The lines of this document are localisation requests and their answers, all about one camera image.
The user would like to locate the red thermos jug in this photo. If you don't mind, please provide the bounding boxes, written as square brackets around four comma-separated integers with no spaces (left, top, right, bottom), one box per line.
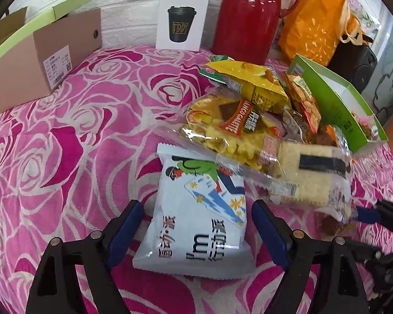
[212,0,303,65]

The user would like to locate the white and blue snack packet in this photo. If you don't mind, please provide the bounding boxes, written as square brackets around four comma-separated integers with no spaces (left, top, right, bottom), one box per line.
[132,143,256,279]

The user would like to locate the brown cardboard box green lid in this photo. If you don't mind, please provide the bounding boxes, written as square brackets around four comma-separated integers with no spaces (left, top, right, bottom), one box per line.
[0,0,102,117]

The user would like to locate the black speaker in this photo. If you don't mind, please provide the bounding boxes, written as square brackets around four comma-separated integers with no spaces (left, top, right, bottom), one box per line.
[327,34,379,94]

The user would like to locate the green snack packet red label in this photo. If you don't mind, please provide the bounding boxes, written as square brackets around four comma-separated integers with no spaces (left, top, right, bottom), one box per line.
[198,55,243,90]

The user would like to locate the yellow snack packet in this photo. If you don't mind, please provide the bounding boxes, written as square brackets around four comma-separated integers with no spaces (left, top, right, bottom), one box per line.
[205,59,291,114]

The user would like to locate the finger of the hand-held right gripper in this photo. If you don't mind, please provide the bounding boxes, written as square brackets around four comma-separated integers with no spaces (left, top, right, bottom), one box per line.
[349,247,393,285]
[353,199,393,233]

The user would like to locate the orange bag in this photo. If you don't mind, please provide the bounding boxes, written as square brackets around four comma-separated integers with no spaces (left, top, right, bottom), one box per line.
[277,0,374,68]

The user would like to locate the clear cracker packet black stripe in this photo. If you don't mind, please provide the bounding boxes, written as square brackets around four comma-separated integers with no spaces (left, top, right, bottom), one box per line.
[265,137,356,223]

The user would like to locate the white box with cup print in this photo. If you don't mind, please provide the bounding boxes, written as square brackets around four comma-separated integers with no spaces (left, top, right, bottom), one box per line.
[155,0,212,52]

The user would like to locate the clear bag of yellow chips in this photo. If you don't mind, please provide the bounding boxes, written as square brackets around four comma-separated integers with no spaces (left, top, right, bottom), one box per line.
[153,91,302,184]

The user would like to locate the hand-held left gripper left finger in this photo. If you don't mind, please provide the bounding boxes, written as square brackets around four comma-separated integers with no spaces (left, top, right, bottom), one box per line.
[25,199,145,314]

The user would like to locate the pink rose blanket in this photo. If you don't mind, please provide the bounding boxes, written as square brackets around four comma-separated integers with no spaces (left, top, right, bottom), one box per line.
[0,44,393,314]

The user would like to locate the small orange wrapped snack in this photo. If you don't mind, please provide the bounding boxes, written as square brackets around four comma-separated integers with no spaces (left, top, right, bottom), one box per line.
[321,124,350,148]

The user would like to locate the red cracker snack packet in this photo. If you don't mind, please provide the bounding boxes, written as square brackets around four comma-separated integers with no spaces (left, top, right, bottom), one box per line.
[284,73,322,134]

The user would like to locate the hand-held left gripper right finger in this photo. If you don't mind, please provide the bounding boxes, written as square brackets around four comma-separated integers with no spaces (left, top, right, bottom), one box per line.
[252,199,370,314]

